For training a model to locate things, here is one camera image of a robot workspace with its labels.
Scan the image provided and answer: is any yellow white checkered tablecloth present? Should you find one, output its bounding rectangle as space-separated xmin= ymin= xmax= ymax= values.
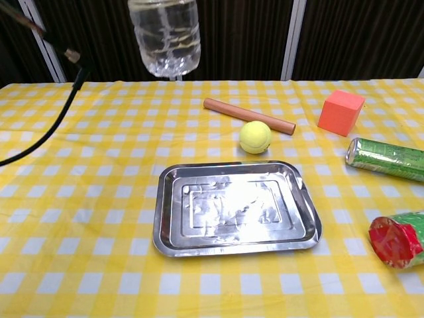
xmin=0 ymin=78 xmax=424 ymax=318

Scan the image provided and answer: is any orange foam cube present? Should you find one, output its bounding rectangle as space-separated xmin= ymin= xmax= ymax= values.
xmin=317 ymin=89 xmax=366 ymax=138

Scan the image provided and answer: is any yellow tennis ball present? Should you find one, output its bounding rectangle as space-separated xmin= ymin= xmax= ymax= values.
xmin=239 ymin=120 xmax=272 ymax=154

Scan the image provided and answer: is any transparent plastic water bottle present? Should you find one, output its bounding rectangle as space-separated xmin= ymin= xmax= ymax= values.
xmin=128 ymin=0 xmax=202 ymax=78

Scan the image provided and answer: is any green canister with red lid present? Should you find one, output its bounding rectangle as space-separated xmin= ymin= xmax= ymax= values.
xmin=368 ymin=211 xmax=424 ymax=273

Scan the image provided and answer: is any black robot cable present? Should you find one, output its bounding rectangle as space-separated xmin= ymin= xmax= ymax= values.
xmin=0 ymin=5 xmax=95 ymax=167

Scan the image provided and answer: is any rectangular metal tray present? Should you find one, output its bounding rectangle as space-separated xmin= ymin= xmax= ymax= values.
xmin=152 ymin=160 xmax=323 ymax=258

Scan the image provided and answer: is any brown wooden rod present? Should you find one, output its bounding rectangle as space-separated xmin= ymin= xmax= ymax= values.
xmin=203 ymin=97 xmax=297 ymax=136

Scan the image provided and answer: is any slim green drink can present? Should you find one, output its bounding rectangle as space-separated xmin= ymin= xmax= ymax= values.
xmin=344 ymin=137 xmax=424 ymax=183

